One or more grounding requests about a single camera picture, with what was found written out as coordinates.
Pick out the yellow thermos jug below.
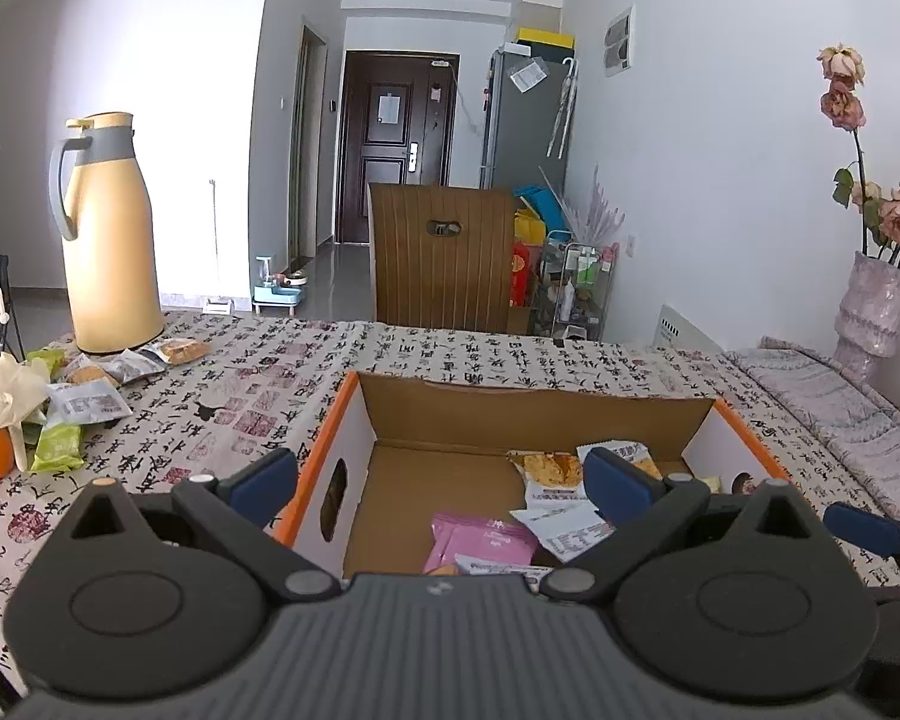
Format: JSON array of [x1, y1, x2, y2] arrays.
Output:
[[49, 111, 167, 355]]

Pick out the grey refrigerator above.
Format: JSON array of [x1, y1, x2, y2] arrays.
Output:
[[481, 45, 580, 196]]

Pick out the orange cardboard box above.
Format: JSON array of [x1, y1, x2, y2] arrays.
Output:
[[274, 370, 796, 578]]

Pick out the pink snack packet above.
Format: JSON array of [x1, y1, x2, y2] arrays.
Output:
[[422, 512, 541, 577]]

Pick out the red gift box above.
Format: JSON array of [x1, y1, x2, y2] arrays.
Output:
[[511, 240, 533, 307]]

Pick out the wire storage cart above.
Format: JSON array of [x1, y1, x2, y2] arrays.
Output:
[[532, 236, 620, 342]]

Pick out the white ribbon flower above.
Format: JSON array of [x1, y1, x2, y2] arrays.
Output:
[[0, 351, 52, 470]]

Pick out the clear document pouch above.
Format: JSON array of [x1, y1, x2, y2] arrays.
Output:
[[508, 60, 550, 91]]

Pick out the grey white snack packet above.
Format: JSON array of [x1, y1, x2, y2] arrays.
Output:
[[45, 381, 134, 428]]

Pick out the dried pink rose bouquet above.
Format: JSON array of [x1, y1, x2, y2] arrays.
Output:
[[817, 43, 900, 271]]

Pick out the pink grey folded blanket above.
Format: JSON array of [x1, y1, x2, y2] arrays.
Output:
[[724, 337, 900, 522]]

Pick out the pink textured vase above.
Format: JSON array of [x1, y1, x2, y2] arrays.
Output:
[[832, 251, 900, 380]]

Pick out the yellow and black box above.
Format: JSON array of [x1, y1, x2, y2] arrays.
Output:
[[516, 28, 575, 53]]

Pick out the small white snack packet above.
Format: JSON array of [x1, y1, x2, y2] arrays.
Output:
[[454, 555, 556, 593]]

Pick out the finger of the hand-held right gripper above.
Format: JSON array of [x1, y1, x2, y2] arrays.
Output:
[[823, 502, 900, 586]]

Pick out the pale dried reeds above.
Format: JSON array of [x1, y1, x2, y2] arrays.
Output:
[[540, 165, 627, 241]]

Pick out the clear pastry packet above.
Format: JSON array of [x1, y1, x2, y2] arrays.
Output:
[[141, 337, 212, 367], [60, 361, 110, 387]]

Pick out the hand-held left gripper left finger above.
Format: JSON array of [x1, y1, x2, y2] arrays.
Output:
[[66, 448, 342, 605]]

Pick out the blue folder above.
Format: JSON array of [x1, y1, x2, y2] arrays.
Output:
[[514, 186, 563, 230]]

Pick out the light blue pet feeder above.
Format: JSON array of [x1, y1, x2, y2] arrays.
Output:
[[253, 255, 308, 316]]

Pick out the green snack packet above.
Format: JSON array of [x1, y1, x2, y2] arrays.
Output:
[[30, 420, 85, 473], [26, 347, 67, 380]]

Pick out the white pole stand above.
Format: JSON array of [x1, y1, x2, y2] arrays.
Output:
[[204, 178, 235, 314]]

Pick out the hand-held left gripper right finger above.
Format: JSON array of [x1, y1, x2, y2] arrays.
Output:
[[544, 446, 826, 605]]

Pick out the white folded umbrella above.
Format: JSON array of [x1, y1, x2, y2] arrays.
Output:
[[549, 56, 580, 158]]

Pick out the dark brown door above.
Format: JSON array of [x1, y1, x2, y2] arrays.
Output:
[[336, 51, 460, 245]]

